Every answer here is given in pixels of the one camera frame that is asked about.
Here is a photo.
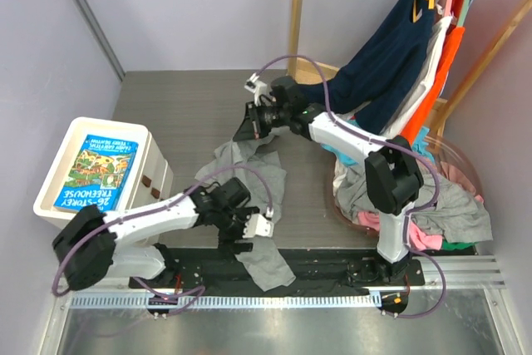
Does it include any navy blue hanging shirt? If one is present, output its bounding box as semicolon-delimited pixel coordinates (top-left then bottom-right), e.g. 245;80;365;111
328;0;435;135

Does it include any blue treehouse book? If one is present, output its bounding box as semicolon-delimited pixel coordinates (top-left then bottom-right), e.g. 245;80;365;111
54;135;139;212

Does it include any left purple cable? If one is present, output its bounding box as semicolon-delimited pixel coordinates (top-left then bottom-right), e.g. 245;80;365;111
51;164;275;298

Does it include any grey wall trim strip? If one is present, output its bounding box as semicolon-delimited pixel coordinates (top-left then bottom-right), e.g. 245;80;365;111
72;0;126;81

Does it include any pink shirt in pile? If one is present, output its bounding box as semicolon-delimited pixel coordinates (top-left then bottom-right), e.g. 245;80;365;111
348;162;485;250

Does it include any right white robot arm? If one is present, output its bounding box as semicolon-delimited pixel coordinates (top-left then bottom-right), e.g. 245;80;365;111
233;74;423;284

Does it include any turquoise shirt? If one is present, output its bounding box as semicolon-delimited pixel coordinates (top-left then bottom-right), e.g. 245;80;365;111
322;126;435;166

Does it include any white storage box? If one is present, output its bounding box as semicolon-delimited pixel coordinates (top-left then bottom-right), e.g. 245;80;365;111
33;117;174;229

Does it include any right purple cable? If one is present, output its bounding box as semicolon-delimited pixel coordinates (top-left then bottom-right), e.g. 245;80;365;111
249;54;447;323

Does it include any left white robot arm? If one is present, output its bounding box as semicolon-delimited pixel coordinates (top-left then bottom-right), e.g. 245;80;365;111
52;177;273;291

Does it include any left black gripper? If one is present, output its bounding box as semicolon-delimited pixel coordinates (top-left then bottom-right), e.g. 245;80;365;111
215;205;259;254

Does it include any white slotted cable duct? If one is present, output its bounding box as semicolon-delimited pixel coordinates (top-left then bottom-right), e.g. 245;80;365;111
71;292;382;310

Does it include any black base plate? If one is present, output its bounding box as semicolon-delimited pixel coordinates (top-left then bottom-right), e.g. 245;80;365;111
145;248;429;298

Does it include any grey garment in pile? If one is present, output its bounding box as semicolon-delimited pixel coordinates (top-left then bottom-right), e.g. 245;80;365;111
332;162;493;249

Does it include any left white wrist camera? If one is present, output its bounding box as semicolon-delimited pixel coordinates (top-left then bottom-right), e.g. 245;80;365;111
243;214;274;239

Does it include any grey t shirt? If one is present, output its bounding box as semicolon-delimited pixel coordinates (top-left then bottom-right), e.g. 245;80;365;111
195;130;296;292

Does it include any purple cable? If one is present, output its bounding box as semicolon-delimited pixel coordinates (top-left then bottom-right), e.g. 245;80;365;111
249;54;447;323
51;164;275;298

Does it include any green garment in pile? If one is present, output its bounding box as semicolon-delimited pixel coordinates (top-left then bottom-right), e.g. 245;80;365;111
441;240;475;251

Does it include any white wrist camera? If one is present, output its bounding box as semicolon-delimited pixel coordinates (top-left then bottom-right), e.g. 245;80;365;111
244;73;268;105
243;214;274;239

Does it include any white hanging shirt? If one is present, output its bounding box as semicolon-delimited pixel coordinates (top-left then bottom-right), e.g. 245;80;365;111
383;16;452;138

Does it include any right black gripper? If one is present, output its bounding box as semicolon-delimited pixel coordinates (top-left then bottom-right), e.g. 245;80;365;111
235;100;291;141

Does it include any orange hanging shirt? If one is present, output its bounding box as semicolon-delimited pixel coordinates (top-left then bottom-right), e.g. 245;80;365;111
400;0;470;144

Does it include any wooden clothes rack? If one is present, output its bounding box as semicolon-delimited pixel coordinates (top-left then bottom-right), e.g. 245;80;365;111
288;0;531;135

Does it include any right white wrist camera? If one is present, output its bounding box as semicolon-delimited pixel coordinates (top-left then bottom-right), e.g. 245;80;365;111
244;73;268;105

